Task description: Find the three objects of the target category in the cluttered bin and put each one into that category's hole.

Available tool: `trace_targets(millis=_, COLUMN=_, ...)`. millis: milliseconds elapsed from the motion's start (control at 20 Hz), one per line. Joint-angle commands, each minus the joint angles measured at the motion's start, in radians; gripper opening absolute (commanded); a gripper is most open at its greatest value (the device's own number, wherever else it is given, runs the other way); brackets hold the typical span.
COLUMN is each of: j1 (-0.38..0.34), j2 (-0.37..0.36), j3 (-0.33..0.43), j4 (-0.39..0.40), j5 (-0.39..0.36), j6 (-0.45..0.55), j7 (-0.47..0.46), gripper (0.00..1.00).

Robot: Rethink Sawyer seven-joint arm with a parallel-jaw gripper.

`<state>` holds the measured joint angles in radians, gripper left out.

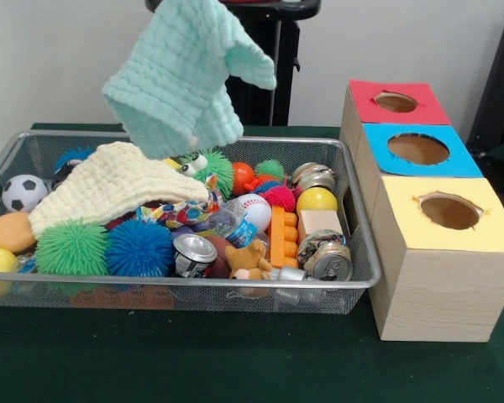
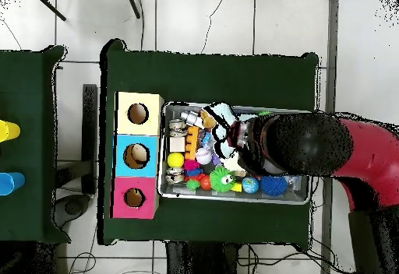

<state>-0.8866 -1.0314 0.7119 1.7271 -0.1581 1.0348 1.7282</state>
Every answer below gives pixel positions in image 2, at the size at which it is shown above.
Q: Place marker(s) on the light blue waffle cloth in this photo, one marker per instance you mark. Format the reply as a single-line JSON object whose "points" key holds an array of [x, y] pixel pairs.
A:
{"points": [[225, 112]]}

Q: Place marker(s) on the brown plush monkey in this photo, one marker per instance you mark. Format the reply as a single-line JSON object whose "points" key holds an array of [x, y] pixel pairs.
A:
{"points": [[208, 120]]}

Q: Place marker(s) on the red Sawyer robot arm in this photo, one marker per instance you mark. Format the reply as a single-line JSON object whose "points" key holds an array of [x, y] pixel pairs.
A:
{"points": [[311, 143]]}

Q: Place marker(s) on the wooden box with three holes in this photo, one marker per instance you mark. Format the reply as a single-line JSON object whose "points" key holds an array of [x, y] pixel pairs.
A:
{"points": [[124, 127]]}

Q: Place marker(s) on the white baseball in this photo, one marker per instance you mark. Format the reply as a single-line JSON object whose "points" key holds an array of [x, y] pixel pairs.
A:
{"points": [[204, 156]]}

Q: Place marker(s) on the orange toy building brick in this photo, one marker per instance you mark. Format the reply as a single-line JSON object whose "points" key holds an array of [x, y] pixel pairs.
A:
{"points": [[191, 143]]}

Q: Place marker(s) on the green spiky toy with eyes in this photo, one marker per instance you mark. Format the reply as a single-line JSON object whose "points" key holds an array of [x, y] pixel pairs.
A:
{"points": [[222, 179]]}

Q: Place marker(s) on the small globe ball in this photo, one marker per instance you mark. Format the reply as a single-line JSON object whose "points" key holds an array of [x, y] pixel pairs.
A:
{"points": [[250, 185]]}

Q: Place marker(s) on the crushed printed drink can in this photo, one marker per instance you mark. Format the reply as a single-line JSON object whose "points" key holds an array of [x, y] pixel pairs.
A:
{"points": [[175, 176], [177, 127]]}

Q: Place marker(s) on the plain wooden cube block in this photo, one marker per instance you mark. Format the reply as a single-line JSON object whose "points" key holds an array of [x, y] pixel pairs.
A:
{"points": [[177, 144]]}

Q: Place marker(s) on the dark blue spiky ball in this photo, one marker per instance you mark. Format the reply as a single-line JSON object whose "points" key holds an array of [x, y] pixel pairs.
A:
{"points": [[273, 186]]}

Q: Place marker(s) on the yellow smooth ball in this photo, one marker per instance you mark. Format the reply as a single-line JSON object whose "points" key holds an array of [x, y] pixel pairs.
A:
{"points": [[175, 160]]}

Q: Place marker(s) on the dark green table cloth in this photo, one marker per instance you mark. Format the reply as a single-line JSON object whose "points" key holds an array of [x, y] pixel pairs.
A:
{"points": [[28, 68], [202, 74]]}

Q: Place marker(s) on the black upright panel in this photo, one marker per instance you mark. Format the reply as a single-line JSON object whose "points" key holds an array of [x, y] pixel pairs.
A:
{"points": [[89, 130]]}

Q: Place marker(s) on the black stand leg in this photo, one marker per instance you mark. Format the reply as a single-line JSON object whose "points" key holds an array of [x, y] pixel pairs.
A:
{"points": [[51, 7], [134, 6]]}

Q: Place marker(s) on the dark grey stand base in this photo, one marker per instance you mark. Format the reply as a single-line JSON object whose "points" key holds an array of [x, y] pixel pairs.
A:
{"points": [[73, 207]]}

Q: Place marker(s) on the yellow plastic cup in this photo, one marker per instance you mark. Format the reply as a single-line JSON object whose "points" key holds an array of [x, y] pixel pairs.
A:
{"points": [[9, 130]]}

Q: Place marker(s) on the blue plastic cup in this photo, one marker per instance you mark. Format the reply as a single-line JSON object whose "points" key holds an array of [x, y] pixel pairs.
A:
{"points": [[11, 183]]}

